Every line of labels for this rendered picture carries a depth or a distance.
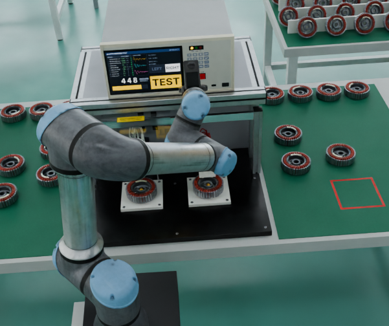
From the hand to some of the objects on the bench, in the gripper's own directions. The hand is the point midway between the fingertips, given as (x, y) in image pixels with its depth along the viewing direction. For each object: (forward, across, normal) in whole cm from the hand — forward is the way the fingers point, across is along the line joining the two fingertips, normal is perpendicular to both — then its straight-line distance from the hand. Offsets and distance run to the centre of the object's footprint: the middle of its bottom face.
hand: (192, 85), depth 184 cm
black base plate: (+15, -9, -42) cm, 45 cm away
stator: (+12, -21, -39) cm, 46 cm away
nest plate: (+12, -21, -40) cm, 47 cm away
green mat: (+34, -73, -33) cm, 87 cm away
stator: (+28, -56, -35) cm, 72 cm away
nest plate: (+12, +4, -40) cm, 42 cm away
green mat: (+34, +56, -33) cm, 73 cm away
